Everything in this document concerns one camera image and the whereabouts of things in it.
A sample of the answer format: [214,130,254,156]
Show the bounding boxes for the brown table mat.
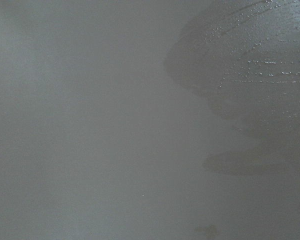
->
[0,0,300,240]

